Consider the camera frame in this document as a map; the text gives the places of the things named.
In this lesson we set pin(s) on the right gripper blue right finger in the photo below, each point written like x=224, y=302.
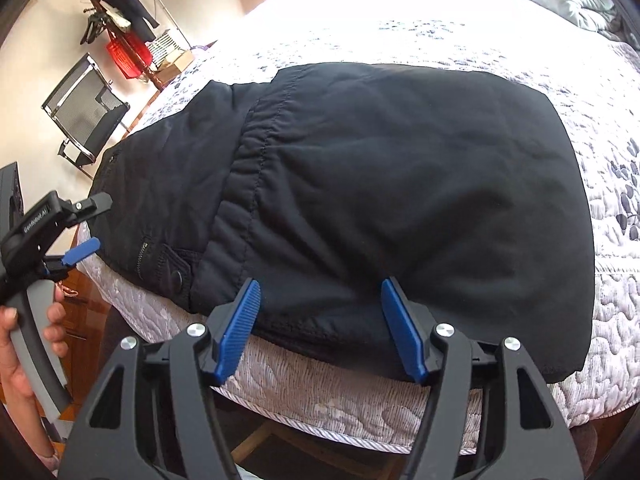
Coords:
x=409, y=339

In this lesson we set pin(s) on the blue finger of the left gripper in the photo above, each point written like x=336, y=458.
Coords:
x=78, y=253
x=93, y=206

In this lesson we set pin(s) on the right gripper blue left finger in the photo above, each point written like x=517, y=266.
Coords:
x=231, y=332

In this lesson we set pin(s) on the black padded pants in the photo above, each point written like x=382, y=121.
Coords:
x=330, y=178

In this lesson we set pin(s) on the person's left hand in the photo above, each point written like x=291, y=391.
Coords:
x=15, y=384

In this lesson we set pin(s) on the grey quilted bedspread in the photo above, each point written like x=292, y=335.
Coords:
x=595, y=91

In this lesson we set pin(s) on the black mesh office chair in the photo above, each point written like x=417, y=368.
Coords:
x=86, y=109

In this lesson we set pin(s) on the red bag on rack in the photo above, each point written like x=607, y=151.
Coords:
x=123, y=60

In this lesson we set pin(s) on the stacked cardboard boxes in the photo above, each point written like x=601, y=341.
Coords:
x=171, y=69

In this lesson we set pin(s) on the wooden coat rack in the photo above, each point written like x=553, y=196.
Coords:
x=113, y=29

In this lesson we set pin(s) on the black jacket on rack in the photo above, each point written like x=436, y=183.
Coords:
x=141, y=20

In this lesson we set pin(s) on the white wire rack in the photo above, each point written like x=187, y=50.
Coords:
x=165, y=48

